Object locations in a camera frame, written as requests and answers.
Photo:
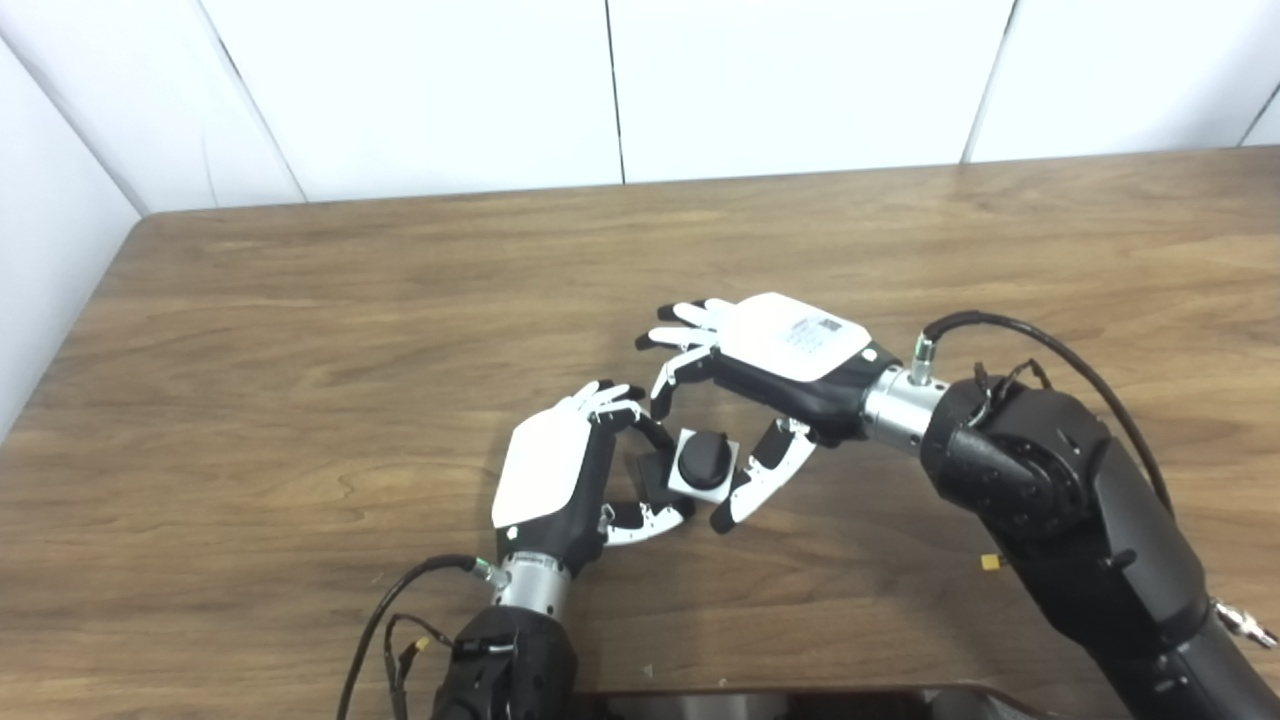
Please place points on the white square piece with hole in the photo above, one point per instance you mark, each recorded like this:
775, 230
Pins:
675, 482

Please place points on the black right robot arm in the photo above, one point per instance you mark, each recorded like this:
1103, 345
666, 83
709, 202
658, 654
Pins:
1070, 520

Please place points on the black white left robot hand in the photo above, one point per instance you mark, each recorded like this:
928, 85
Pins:
545, 465

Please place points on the black peg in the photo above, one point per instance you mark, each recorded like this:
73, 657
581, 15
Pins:
705, 460

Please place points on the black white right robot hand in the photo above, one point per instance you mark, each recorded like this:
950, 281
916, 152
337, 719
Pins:
790, 340

